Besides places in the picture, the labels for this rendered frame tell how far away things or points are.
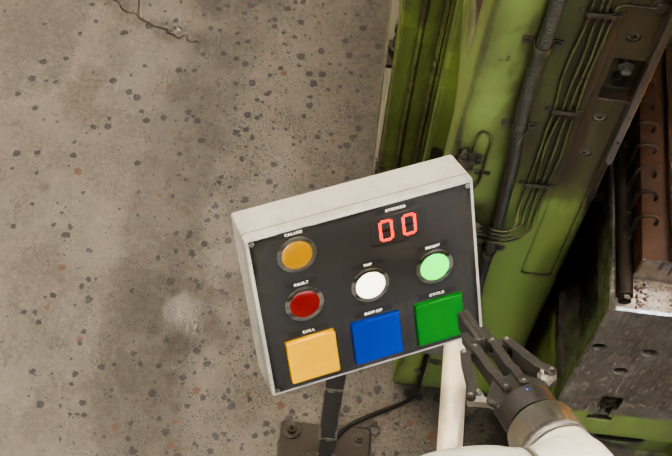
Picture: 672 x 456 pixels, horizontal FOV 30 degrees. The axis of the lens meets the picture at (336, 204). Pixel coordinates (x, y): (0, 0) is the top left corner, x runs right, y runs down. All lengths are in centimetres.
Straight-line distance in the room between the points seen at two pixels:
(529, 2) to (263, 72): 169
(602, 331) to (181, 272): 124
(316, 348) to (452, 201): 29
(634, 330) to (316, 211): 64
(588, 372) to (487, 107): 59
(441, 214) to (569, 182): 37
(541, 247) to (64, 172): 137
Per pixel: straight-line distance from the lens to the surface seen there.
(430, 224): 180
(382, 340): 187
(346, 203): 176
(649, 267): 207
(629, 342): 218
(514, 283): 243
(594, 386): 236
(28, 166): 323
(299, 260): 175
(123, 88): 333
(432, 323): 189
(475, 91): 190
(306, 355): 184
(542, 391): 160
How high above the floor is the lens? 271
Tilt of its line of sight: 60 degrees down
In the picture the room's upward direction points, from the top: 6 degrees clockwise
